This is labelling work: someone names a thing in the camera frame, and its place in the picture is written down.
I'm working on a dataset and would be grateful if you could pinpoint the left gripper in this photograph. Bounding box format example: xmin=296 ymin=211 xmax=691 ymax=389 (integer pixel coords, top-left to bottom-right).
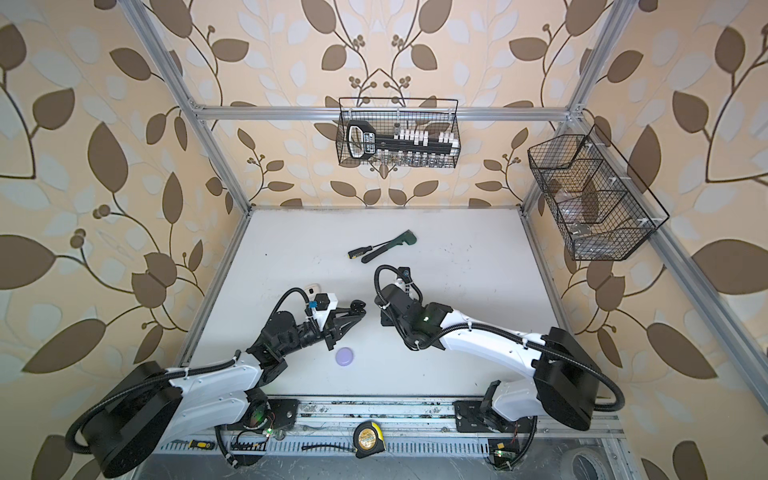
xmin=276 ymin=307 xmax=360 ymax=361

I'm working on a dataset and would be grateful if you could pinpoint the green pipe wrench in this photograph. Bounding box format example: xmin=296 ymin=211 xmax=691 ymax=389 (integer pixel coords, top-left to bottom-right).
xmin=362 ymin=230 xmax=417 ymax=264

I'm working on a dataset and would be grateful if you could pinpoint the cream earbud charging case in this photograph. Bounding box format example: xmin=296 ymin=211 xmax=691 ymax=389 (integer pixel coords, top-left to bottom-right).
xmin=304 ymin=284 xmax=322 ymax=296

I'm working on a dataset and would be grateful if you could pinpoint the black yellow screwdriver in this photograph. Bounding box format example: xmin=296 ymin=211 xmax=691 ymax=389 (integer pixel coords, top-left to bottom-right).
xmin=347 ymin=241 xmax=389 ymax=259

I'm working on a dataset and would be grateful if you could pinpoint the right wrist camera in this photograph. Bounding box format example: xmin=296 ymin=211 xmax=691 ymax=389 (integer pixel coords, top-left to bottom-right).
xmin=398 ymin=267 xmax=413 ymax=285

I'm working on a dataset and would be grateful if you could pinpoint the purple round charging case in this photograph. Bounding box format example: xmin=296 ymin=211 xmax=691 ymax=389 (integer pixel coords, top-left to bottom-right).
xmin=335 ymin=347 xmax=354 ymax=367

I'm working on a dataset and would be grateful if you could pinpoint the small yellow-handled screwdriver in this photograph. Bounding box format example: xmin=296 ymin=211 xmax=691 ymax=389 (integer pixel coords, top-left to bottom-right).
xmin=188 ymin=440 xmax=217 ymax=451

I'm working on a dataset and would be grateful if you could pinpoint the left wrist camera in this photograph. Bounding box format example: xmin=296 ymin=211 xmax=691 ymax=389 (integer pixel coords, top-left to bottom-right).
xmin=309 ymin=292 xmax=338 ymax=331

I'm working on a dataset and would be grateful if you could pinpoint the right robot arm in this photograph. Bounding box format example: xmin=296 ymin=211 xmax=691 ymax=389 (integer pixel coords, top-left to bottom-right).
xmin=373 ymin=265 xmax=626 ymax=471

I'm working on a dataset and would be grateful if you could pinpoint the wire basket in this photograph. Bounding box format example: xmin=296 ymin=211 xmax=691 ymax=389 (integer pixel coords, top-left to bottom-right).
xmin=527 ymin=125 xmax=669 ymax=261
xmin=335 ymin=95 xmax=462 ymax=169

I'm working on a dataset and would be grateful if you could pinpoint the right wire basket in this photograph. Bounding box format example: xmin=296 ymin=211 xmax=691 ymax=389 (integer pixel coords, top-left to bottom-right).
xmin=527 ymin=125 xmax=669 ymax=261

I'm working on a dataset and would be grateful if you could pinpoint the grey tape roll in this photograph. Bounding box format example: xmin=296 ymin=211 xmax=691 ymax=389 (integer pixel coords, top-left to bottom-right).
xmin=560 ymin=448 xmax=614 ymax=480

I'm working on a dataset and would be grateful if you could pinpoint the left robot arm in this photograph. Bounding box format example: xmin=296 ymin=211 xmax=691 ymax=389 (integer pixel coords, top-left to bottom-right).
xmin=64 ymin=287 xmax=366 ymax=479

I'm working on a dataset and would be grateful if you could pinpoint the back wire basket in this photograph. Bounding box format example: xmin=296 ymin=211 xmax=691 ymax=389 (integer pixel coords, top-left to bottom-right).
xmin=335 ymin=95 xmax=462 ymax=169

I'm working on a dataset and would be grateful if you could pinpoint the black socket tool set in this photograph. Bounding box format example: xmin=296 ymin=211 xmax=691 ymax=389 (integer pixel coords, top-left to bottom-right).
xmin=341 ymin=120 xmax=461 ymax=160

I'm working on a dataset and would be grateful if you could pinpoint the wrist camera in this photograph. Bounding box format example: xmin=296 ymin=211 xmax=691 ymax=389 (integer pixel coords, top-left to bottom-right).
xmin=398 ymin=267 xmax=413 ymax=285
xmin=309 ymin=292 xmax=338 ymax=331

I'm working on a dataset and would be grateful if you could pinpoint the yellow black tape measure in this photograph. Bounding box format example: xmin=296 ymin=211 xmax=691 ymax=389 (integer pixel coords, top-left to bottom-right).
xmin=353 ymin=420 xmax=386 ymax=459

